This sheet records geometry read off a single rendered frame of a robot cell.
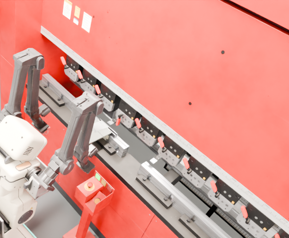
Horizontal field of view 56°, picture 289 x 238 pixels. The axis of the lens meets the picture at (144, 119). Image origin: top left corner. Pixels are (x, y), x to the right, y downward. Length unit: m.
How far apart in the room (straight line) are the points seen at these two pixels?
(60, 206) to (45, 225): 0.22
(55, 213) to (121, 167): 0.97
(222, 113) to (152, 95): 0.45
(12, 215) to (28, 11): 1.42
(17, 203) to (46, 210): 1.04
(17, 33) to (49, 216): 1.58
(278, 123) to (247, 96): 0.18
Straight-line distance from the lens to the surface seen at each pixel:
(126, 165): 2.04
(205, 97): 1.44
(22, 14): 2.29
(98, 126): 2.07
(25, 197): 1.76
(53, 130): 2.45
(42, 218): 2.72
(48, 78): 2.53
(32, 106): 1.70
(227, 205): 1.69
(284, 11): 1.24
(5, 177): 1.47
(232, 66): 1.35
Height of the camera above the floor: 2.36
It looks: 37 degrees down
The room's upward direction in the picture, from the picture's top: 21 degrees clockwise
